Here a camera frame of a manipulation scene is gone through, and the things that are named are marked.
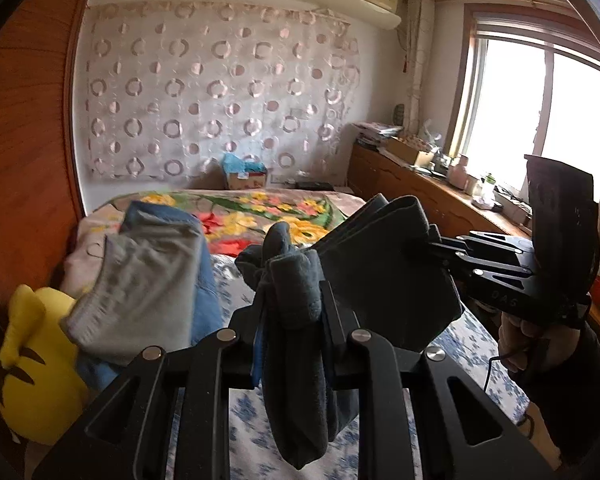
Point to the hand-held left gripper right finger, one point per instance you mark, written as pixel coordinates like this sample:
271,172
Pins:
337,340

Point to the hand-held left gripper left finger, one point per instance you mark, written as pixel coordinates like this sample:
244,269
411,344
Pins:
256,355

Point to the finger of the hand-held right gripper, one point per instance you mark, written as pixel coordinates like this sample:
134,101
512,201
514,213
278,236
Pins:
490,270
495,245

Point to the blue-grey pants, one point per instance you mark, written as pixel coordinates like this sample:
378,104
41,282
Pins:
300,385

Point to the person's right forearm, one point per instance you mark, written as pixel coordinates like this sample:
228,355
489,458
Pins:
575,390

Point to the folded grey pants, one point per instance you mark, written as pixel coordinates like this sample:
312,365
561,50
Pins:
140,290

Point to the person's right hand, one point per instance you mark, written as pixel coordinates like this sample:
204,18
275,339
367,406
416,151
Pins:
517,342

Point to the blue floral blanket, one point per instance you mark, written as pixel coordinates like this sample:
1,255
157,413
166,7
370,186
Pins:
470,345

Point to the folded blue jeans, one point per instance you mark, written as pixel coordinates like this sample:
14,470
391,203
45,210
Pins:
210,290

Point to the pale pink container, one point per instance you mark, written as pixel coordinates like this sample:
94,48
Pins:
459,172

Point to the long wooden cabinet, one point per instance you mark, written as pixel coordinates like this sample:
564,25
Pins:
410,185

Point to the open cardboard box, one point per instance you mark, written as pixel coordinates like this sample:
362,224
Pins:
405,150

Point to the window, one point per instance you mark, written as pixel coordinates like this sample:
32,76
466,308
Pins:
520,110

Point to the pink floral bedspread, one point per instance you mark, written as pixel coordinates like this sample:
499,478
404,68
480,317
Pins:
260,210

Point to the black flat box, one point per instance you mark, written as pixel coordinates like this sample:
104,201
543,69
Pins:
315,186

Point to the stack of papers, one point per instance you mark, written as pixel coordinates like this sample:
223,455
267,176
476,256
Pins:
375,132

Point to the cardboard box with blue bag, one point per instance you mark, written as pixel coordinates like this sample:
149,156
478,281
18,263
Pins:
245,175

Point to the white lace window curtain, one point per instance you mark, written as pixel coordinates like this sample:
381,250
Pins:
420,60

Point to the yellow plush toy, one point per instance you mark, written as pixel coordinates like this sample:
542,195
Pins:
35,360

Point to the wooden headboard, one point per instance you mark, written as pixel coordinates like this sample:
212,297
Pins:
25,160

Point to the circle patterned wall curtain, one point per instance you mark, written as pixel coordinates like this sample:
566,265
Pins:
205,85

